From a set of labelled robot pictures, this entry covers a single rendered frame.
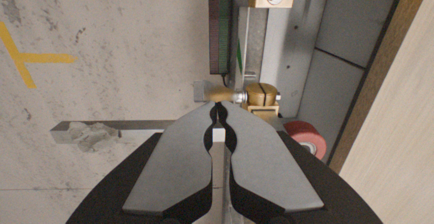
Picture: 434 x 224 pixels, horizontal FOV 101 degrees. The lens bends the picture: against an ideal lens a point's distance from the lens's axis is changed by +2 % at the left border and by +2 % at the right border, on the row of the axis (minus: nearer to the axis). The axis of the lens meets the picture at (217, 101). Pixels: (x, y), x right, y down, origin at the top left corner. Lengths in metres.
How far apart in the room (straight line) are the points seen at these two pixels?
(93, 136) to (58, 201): 2.17
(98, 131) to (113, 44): 0.96
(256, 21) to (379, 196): 0.42
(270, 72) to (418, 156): 0.33
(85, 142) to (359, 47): 0.53
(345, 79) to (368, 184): 0.21
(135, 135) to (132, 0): 0.93
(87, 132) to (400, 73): 0.46
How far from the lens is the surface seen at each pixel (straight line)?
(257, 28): 0.42
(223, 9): 0.41
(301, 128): 0.30
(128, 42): 1.23
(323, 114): 0.53
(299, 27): 0.54
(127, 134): 0.35
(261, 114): 0.28
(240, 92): 0.29
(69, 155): 1.95
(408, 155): 0.45
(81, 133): 0.37
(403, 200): 0.56
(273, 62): 0.54
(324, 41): 0.54
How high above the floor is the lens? 1.11
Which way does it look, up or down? 61 degrees down
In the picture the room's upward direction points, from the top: 177 degrees clockwise
